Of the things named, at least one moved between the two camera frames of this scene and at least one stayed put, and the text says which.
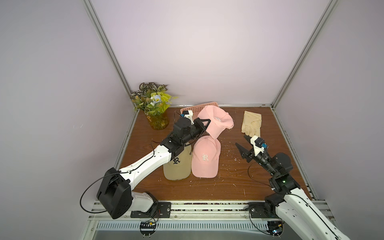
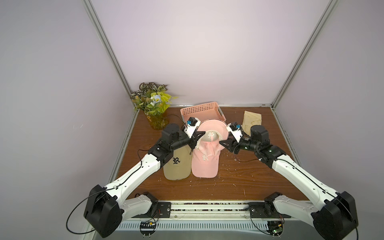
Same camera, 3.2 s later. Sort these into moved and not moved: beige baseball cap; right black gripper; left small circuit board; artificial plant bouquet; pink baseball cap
Moved: right black gripper
Not moved: artificial plant bouquet; left small circuit board; pink baseball cap; beige baseball cap
